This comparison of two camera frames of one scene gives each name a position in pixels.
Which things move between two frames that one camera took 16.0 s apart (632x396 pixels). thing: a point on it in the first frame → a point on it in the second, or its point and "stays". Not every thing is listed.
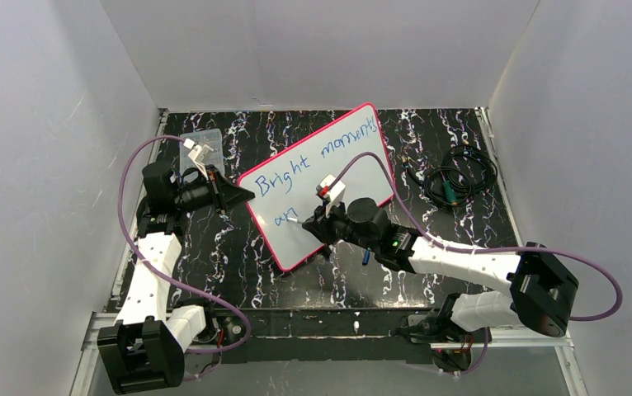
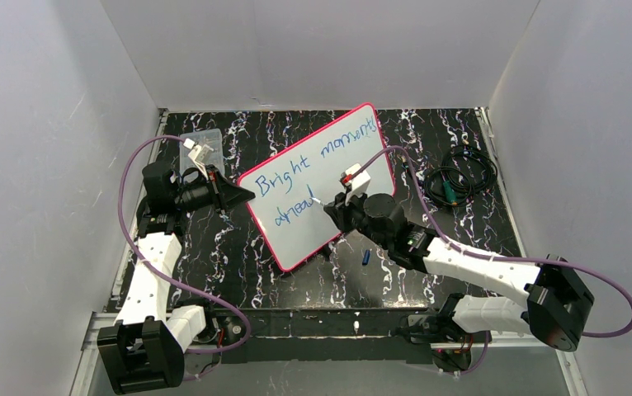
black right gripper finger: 322,228 → 341,212
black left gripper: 216,191 stays
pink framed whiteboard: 285,190 stays
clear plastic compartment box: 211,138 stays
